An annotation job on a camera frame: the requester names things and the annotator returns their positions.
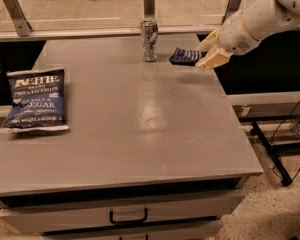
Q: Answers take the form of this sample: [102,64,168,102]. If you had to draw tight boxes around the middle metal railing bracket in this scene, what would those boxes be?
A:
[143,0,155,18]

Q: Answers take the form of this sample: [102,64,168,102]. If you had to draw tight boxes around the grey upper drawer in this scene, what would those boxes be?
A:
[0,189,245,233]

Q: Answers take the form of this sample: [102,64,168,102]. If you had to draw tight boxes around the black metal stand leg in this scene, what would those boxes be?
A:
[250,122,300,187]

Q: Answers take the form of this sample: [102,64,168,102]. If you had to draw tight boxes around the grey drawer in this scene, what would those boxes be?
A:
[0,189,245,233]
[44,218,222,237]

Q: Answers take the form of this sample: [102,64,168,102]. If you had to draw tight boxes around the right metal railing bracket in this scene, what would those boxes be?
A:
[222,0,242,22]

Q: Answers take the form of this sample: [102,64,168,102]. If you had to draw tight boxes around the silver blue redbull can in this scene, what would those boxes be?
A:
[140,18,158,62]

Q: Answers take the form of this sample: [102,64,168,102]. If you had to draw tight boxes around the blue kettle chips bag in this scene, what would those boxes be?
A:
[0,68,69,133]

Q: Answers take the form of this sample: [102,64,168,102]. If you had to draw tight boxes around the black floor cable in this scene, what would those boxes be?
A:
[268,90,300,181]

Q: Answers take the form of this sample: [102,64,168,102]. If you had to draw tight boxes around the black upper drawer handle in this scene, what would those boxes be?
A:
[109,208,148,225]

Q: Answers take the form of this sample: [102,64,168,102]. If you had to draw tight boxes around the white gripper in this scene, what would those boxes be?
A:
[195,11,260,71]

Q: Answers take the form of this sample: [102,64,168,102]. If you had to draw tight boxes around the metal railing bracket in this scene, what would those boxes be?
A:
[222,0,242,22]
[3,0,32,37]
[143,0,155,18]

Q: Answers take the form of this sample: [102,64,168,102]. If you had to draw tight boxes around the blue rxbar blueberry wrapper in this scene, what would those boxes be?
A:
[169,48,206,66]

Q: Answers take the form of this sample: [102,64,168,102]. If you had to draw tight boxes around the left metal railing bracket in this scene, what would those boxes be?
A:
[3,0,32,37]

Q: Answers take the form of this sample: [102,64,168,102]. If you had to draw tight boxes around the grey lower drawer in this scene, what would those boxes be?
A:
[44,218,222,237]

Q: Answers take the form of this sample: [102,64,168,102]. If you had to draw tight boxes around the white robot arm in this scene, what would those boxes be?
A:
[195,0,300,71]

